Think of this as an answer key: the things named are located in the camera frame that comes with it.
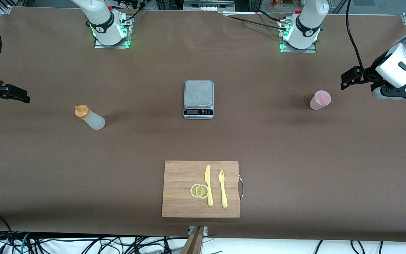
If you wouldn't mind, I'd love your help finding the pink plastic cup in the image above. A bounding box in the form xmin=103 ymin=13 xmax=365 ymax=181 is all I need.
xmin=309 ymin=90 xmax=331 ymax=110

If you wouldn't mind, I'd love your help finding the translucent sauce bottle orange cap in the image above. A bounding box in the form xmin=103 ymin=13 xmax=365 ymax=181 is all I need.
xmin=75 ymin=105 xmax=106 ymax=131

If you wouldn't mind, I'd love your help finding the brown table cover sheet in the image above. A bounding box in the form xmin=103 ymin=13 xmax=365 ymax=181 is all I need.
xmin=0 ymin=6 xmax=406 ymax=243

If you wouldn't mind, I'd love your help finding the silver digital kitchen scale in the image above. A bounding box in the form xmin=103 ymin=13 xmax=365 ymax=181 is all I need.
xmin=183 ymin=80 xmax=214 ymax=120

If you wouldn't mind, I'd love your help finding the white power strip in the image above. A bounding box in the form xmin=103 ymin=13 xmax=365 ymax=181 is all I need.
xmin=196 ymin=4 xmax=223 ymax=12

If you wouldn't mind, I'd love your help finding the yellow plastic fork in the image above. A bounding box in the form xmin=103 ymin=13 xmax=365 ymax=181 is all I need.
xmin=218 ymin=169 xmax=228 ymax=208

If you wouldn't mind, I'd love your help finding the yellow plastic knife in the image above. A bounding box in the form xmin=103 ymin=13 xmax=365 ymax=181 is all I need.
xmin=204 ymin=165 xmax=213 ymax=207

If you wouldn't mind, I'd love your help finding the wooden cutting board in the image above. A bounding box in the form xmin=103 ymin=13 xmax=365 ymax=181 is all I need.
xmin=162 ymin=161 xmax=241 ymax=218

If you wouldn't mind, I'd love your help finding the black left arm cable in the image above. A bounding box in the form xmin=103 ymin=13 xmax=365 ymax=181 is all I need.
xmin=346 ymin=0 xmax=365 ymax=71

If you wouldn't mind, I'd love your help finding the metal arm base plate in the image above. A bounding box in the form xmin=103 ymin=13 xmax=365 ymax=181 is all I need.
xmin=280 ymin=18 xmax=317 ymax=53
xmin=94 ymin=16 xmax=131 ymax=49

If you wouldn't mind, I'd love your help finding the black base cable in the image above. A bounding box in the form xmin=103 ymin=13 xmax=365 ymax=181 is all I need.
xmin=222 ymin=14 xmax=288 ymax=32
xmin=120 ymin=0 xmax=150 ymax=27
xmin=258 ymin=10 xmax=286 ymax=22

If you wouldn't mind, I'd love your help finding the teal floor cable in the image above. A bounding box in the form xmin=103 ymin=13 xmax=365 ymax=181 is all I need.
xmin=19 ymin=232 xmax=31 ymax=254

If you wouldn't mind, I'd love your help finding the small metal mounting bracket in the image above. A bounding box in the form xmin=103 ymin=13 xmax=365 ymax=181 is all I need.
xmin=188 ymin=226 xmax=209 ymax=236

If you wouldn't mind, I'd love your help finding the wooden post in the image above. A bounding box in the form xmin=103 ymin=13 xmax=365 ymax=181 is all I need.
xmin=180 ymin=226 xmax=205 ymax=254

